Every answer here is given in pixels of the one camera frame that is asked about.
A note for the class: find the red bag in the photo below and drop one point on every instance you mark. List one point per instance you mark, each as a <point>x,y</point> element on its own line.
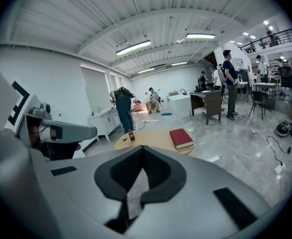
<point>136,101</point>

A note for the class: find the black metal chair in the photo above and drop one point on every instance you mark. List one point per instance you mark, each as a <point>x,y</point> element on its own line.
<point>259,102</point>

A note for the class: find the black backpack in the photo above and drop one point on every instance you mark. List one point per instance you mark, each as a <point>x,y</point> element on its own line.
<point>124,92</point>

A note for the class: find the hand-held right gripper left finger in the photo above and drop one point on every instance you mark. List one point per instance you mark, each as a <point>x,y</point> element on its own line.
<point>73,188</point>

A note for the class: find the dark wooden vanity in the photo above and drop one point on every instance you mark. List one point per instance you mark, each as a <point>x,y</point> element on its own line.
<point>210,103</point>

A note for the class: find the red hardcover book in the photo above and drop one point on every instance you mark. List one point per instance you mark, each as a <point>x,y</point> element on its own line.
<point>180,137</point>

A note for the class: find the long ceiling lamp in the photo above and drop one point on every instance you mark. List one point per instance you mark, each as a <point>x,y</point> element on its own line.
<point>200,35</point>
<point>145,71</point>
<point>179,64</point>
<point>133,48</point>

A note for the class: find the black balcony railing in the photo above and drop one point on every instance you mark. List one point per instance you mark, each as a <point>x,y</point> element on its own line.
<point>270,41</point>

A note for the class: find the wooden coffee table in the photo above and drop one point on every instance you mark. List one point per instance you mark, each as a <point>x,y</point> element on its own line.
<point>155,138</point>

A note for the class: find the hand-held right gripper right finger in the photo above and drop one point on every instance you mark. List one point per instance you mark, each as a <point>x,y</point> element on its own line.
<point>198,188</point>

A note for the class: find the cardboard box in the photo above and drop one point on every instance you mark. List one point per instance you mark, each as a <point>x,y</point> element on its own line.
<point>144,107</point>

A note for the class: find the white table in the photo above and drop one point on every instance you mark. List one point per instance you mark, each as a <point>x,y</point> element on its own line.
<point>265,84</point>

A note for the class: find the blue foam roll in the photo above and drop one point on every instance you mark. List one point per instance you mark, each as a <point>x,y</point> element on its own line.
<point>166,113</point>

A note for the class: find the white power strip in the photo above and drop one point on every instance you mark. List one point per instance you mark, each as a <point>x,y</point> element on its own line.
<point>145,121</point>
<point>278,169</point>

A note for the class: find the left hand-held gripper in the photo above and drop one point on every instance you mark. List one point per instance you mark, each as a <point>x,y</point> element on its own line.
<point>24,113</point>

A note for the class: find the white sink cabinet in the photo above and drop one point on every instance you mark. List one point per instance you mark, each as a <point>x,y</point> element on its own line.
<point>103,122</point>

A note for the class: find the dark soda bottle red cap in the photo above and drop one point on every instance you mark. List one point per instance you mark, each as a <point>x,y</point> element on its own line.
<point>131,136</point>

